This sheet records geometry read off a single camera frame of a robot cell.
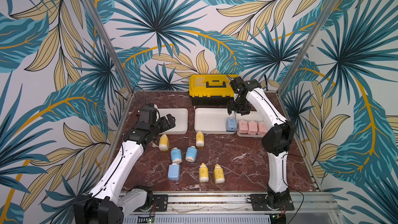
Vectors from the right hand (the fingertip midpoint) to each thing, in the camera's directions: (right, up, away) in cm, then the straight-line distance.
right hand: (235, 112), depth 89 cm
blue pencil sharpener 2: (-33, -22, -7) cm, 40 cm away
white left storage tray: (-33, -3, +18) cm, 38 cm away
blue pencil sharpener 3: (-25, -22, -7) cm, 34 cm away
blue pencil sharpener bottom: (-34, -30, -9) cm, 46 cm away
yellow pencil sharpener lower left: (-18, -29, -14) cm, 37 cm away
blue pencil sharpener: (-1, -7, +4) cm, 9 cm away
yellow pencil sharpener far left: (-40, -17, -3) cm, 44 cm away
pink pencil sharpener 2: (+11, -9, +4) cm, 15 cm away
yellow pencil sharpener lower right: (-11, -29, -14) cm, 34 cm away
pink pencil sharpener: (+5, -9, +4) cm, 11 cm away
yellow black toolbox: (-13, +14, +9) cm, 21 cm away
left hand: (-36, -5, -10) cm, 38 cm away
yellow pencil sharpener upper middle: (-20, -15, -3) cm, 25 cm away
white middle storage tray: (-10, -6, +12) cm, 17 cm away
